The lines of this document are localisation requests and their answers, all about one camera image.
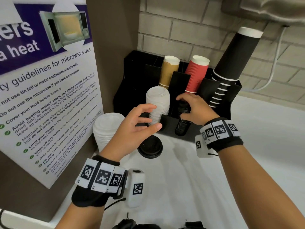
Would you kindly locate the person's left forearm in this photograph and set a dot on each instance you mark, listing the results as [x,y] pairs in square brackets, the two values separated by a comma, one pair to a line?
[78,217]

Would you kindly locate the black left wrist marker band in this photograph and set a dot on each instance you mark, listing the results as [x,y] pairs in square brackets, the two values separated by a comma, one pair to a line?
[85,200]

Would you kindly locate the black chest harness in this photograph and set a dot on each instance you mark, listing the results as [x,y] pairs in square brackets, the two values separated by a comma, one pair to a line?
[126,225]

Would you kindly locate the black wrist marker band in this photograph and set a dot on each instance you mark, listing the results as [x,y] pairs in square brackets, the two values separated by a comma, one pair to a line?
[231,143]
[85,200]

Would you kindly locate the stack of gold paper cups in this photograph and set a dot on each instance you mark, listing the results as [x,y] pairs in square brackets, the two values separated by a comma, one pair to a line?
[168,71]

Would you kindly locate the grey wall-mounted appliance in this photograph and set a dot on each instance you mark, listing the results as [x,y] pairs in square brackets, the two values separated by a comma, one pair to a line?
[262,9]

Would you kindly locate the stack of black paper cups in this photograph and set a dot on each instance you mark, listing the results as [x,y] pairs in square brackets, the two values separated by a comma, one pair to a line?
[236,57]

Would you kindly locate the person's right hand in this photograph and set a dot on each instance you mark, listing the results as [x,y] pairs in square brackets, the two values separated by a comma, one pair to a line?
[200,109]

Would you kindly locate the person's right forearm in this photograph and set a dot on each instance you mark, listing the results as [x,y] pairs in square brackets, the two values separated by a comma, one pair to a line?
[257,188]

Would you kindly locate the microwave safety poster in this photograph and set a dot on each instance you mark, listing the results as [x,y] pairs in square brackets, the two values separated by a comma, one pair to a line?
[47,97]

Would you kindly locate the person's left hand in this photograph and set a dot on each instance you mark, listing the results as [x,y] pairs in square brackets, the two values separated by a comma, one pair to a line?
[126,138]

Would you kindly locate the black cup holder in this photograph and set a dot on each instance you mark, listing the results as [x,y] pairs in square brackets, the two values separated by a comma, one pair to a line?
[133,76]

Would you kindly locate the stack of red paper cups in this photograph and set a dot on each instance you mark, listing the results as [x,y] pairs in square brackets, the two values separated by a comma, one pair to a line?
[196,73]

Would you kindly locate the black right wrist marker band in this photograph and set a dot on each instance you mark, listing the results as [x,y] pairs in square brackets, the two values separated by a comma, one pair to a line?
[231,143]

